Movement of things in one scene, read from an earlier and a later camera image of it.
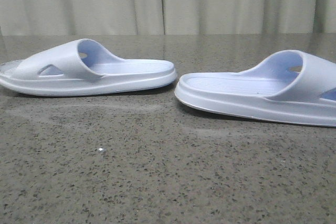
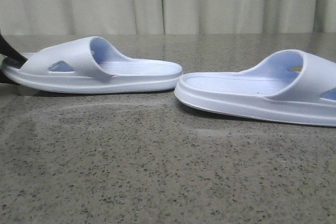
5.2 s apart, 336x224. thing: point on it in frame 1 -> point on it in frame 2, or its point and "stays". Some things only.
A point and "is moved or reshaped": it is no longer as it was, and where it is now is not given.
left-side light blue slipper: [81, 67] is moved or reshaped
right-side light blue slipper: [289, 85] stays
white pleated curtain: [111, 3] stays
